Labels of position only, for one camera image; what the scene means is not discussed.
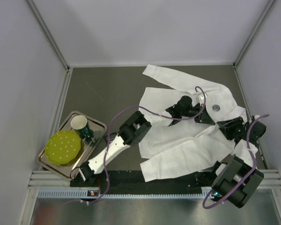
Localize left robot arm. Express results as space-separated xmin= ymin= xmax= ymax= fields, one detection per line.
xmin=78 ymin=93 xmax=214 ymax=183

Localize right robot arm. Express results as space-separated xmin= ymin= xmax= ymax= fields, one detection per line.
xmin=203 ymin=114 xmax=269 ymax=209

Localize blue round brooch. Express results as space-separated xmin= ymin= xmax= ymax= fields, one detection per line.
xmin=212 ymin=105 xmax=220 ymax=112

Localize white button-up shirt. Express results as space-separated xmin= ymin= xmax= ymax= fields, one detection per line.
xmin=139 ymin=65 xmax=246 ymax=182

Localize small black box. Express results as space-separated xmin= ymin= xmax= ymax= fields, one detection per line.
xmin=104 ymin=133 xmax=117 ymax=143

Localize green paper cup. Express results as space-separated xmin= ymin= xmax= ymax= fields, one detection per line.
xmin=70 ymin=115 xmax=93 ymax=139

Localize metal knife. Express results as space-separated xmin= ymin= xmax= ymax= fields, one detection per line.
xmin=71 ymin=155 xmax=85 ymax=170

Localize green polka dot plate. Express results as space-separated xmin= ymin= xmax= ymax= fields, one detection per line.
xmin=44 ymin=130 xmax=81 ymax=165

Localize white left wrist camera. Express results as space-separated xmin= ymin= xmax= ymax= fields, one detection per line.
xmin=197 ymin=92 xmax=207 ymax=105

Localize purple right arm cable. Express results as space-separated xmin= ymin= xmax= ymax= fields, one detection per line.
xmin=202 ymin=113 xmax=270 ymax=210

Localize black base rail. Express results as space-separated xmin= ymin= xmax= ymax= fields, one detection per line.
xmin=70 ymin=170 xmax=225 ymax=195

